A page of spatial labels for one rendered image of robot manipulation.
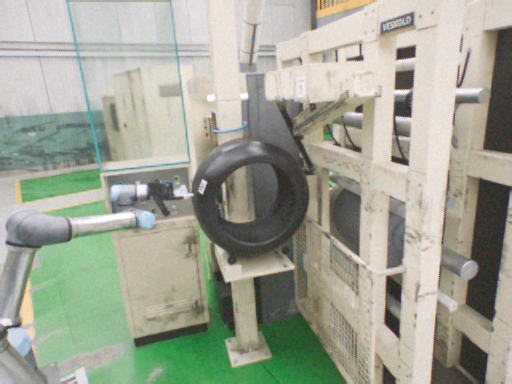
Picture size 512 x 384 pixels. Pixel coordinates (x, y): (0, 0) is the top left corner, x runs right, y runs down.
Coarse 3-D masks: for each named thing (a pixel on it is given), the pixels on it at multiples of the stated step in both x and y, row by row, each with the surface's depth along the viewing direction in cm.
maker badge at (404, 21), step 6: (414, 12) 122; (390, 18) 133; (396, 18) 130; (402, 18) 127; (408, 18) 125; (414, 18) 122; (384, 24) 137; (390, 24) 134; (396, 24) 131; (402, 24) 128; (408, 24) 125; (384, 30) 138; (390, 30) 134; (396, 30) 131
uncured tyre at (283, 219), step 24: (240, 144) 165; (264, 144) 166; (216, 168) 161; (288, 168) 168; (192, 192) 177; (216, 192) 162; (288, 192) 200; (216, 216) 164; (264, 216) 202; (288, 216) 196; (216, 240) 170; (240, 240) 173; (264, 240) 176
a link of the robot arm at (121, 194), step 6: (114, 186) 160; (120, 186) 161; (126, 186) 161; (132, 186) 162; (114, 192) 159; (120, 192) 159; (126, 192) 160; (132, 192) 161; (114, 198) 159; (120, 198) 160; (126, 198) 160; (132, 198) 161; (120, 204) 160; (126, 204) 161
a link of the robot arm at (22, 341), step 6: (12, 330) 126; (18, 330) 126; (24, 330) 126; (12, 336) 123; (18, 336) 123; (24, 336) 123; (12, 342) 120; (18, 342) 121; (24, 342) 122; (30, 342) 125; (18, 348) 120; (24, 348) 121; (30, 348) 124; (24, 354) 121; (30, 354) 124; (30, 360) 124
